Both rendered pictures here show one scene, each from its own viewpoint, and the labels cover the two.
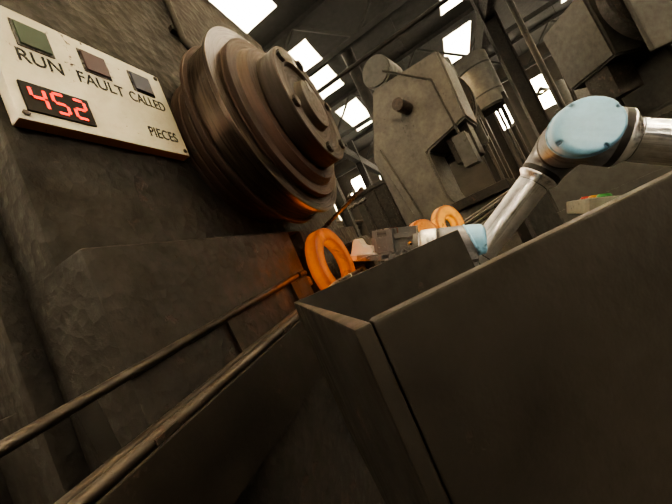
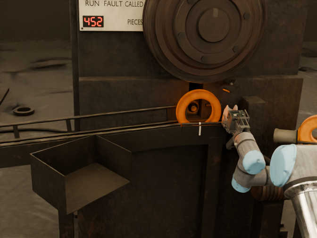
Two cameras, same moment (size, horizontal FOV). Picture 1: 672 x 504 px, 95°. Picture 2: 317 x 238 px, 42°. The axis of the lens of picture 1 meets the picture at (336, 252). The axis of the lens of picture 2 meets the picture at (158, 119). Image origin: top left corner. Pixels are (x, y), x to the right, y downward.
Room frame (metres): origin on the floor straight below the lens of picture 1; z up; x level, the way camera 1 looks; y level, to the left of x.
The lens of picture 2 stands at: (-0.25, -1.26, 1.31)
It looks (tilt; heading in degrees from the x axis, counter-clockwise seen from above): 20 degrees down; 58
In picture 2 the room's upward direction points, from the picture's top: 2 degrees clockwise
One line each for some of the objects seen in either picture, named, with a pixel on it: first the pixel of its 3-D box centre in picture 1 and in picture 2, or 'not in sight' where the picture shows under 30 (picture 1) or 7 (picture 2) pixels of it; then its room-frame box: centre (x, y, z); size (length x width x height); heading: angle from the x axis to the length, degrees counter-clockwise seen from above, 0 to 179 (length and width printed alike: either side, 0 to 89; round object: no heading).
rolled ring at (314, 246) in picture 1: (332, 264); (198, 111); (0.76, 0.02, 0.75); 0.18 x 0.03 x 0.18; 156
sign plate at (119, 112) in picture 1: (102, 95); (113, 7); (0.48, 0.25, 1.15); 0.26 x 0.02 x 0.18; 158
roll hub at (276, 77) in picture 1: (306, 109); (212, 24); (0.72, -0.07, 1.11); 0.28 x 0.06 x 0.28; 158
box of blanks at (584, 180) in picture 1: (596, 203); not in sight; (2.53, -2.10, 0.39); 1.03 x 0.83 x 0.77; 83
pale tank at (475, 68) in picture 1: (503, 135); not in sight; (8.08, -5.31, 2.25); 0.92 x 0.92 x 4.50
